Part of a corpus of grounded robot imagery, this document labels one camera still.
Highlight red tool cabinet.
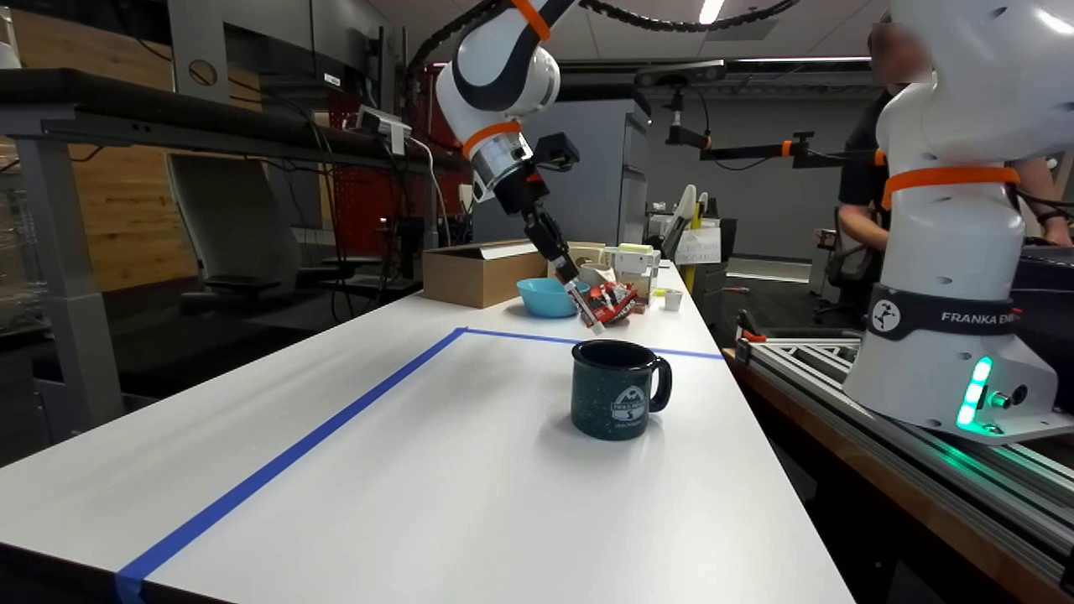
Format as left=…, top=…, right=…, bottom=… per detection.
left=324, top=63, right=495, bottom=263

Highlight white power strip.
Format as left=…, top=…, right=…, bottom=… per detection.
left=352, top=105, right=412, bottom=162

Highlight dark blue mug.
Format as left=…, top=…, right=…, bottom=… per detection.
left=567, top=339, right=674, bottom=443

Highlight short blue tape strip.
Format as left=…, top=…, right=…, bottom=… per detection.
left=458, top=327, right=724, bottom=367

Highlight long blue tape strip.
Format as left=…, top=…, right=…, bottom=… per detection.
left=115, top=327, right=471, bottom=604

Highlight white spray bottle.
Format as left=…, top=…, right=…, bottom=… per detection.
left=668, top=180, right=727, bottom=273

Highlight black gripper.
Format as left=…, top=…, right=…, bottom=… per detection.
left=495, top=166, right=583, bottom=282

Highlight grey metal desk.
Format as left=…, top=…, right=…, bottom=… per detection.
left=0, top=66, right=444, bottom=443

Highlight cardboard box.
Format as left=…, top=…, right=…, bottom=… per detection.
left=421, top=234, right=564, bottom=313

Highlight light blue bowl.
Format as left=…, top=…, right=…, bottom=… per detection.
left=514, top=274, right=587, bottom=321

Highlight red snack bag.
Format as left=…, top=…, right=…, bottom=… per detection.
left=587, top=277, right=647, bottom=328

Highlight white carton box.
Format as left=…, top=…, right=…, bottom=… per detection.
left=610, top=243, right=663, bottom=304

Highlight cream labelled box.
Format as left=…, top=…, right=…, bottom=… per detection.
left=564, top=243, right=616, bottom=282

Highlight grey blue cabinet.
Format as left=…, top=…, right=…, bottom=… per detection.
left=465, top=97, right=653, bottom=250

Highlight aluminium rail frame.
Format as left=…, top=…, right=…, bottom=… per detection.
left=733, top=332, right=1074, bottom=568

